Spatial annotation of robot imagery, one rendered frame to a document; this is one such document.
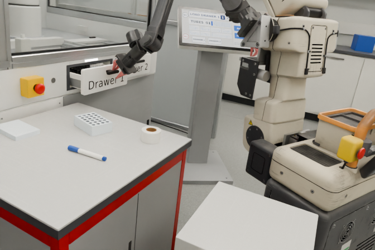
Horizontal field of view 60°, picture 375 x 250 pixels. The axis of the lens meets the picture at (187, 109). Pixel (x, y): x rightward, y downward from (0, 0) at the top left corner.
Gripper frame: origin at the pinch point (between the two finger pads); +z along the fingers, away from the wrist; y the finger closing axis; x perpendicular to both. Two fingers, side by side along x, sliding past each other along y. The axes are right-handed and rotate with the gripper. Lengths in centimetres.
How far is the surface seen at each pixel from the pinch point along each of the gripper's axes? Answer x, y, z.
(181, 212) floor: -39, -79, 48
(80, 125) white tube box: 34.1, -16.8, -0.7
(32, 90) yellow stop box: 37.9, 4.3, 6.7
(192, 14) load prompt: -91, 25, -12
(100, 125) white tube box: 33.2, -21.4, -7.9
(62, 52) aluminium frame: 19.6, 15.2, 1.0
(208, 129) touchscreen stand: -100, -46, 34
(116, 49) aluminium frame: -14.8, 14.2, 2.4
